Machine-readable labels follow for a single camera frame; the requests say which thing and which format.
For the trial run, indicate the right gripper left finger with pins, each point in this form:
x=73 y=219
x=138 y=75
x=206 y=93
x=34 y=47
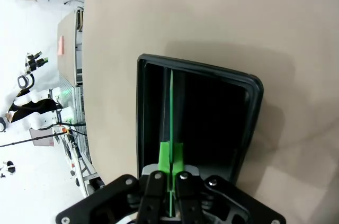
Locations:
x=153 y=189

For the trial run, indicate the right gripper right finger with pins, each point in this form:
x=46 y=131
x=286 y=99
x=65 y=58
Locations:
x=185 y=189

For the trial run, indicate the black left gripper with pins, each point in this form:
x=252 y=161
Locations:
x=35 y=63

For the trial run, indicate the black plastic ESD tray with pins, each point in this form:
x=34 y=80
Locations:
x=212 y=128

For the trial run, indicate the green perforated circuit board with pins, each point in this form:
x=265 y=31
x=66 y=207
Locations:
x=171 y=115

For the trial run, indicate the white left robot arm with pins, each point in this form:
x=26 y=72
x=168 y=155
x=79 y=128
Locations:
x=66 y=112

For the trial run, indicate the large cardboard box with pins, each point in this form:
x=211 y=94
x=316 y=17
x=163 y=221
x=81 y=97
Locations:
x=67 y=49

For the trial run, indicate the grey sign board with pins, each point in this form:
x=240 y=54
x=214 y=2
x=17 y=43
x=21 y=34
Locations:
x=42 y=139

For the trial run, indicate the thin black pole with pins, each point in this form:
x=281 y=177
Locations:
x=26 y=140

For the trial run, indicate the aluminium profile frame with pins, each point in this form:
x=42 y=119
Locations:
x=79 y=118

